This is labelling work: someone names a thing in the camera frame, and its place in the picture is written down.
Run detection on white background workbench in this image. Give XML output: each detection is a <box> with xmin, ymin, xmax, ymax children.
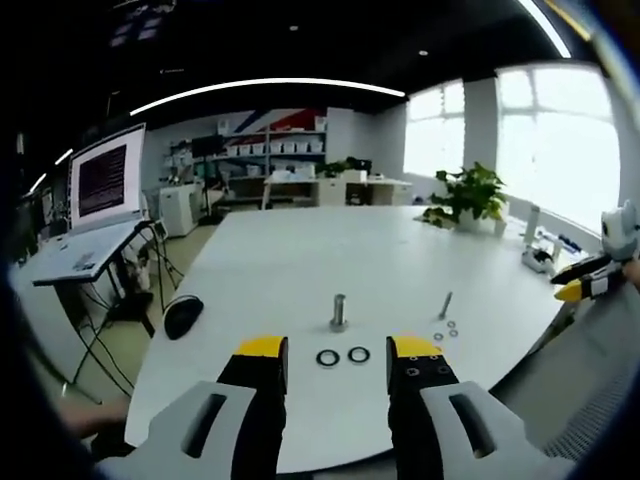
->
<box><xmin>261</xmin><ymin>169</ymin><xmax>414</xmax><ymax>211</ymax></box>

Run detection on grey mesh chair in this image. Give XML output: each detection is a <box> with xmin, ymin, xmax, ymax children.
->
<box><xmin>487</xmin><ymin>282</ymin><xmax>640</xmax><ymax>464</ymax></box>

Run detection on black computer mouse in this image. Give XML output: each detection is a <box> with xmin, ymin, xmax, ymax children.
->
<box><xmin>163</xmin><ymin>294</ymin><xmax>206</xmax><ymax>342</ymax></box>

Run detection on thick silver threaded stud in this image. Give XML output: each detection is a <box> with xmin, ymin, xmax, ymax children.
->
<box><xmin>328</xmin><ymin>293</ymin><xmax>352</xmax><ymax>333</ymax></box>

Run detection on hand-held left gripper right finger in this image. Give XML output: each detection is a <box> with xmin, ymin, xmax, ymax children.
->
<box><xmin>384</xmin><ymin>334</ymin><xmax>577</xmax><ymax>480</ymax></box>

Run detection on storage shelf with white bins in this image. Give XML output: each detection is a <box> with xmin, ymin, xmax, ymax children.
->
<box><xmin>164</xmin><ymin>115</ymin><xmax>329</xmax><ymax>201</ymax></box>

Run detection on green potted plant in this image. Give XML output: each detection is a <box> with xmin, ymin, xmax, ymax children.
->
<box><xmin>413</xmin><ymin>161</ymin><xmax>510</xmax><ymax>234</ymax></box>

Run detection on black-legged laptop stand table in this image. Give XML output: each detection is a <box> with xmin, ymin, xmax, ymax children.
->
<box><xmin>49</xmin><ymin>227</ymin><xmax>174</xmax><ymax>406</ymax></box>

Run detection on tall white bottle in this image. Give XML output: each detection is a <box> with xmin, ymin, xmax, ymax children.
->
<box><xmin>523</xmin><ymin>203</ymin><xmax>542</xmax><ymax>251</ymax></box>

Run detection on black cables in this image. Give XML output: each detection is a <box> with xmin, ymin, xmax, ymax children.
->
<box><xmin>59</xmin><ymin>222</ymin><xmax>187</xmax><ymax>401</ymax></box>

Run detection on white floor cabinet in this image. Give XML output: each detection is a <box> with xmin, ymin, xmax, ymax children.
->
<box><xmin>158</xmin><ymin>182</ymin><xmax>203</xmax><ymax>239</ymax></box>

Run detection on small white device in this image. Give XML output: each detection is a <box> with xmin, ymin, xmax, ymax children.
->
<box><xmin>521</xmin><ymin>238</ymin><xmax>560</xmax><ymax>275</ymax></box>

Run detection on open white laptop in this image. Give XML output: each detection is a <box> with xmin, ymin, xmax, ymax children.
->
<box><xmin>31</xmin><ymin>121</ymin><xmax>153</xmax><ymax>287</ymax></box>

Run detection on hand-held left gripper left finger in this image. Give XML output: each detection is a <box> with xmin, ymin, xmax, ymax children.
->
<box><xmin>94</xmin><ymin>335</ymin><xmax>290</xmax><ymax>480</ymax></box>

